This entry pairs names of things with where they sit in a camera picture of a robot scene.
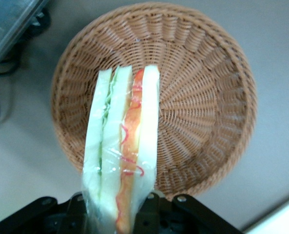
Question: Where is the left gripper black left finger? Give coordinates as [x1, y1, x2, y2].
[44, 192, 90, 234]

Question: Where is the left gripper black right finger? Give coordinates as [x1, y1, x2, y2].
[133, 192, 174, 234]

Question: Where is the plastic triangle sandwich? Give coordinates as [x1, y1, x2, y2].
[80, 64, 160, 234]

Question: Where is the round brown wicker basket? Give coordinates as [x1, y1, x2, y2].
[50, 2, 258, 202]

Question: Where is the cream plastic tray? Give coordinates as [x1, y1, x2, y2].
[244, 195, 289, 234]

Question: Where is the grey metal frame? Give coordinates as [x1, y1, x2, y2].
[0, 0, 50, 70]

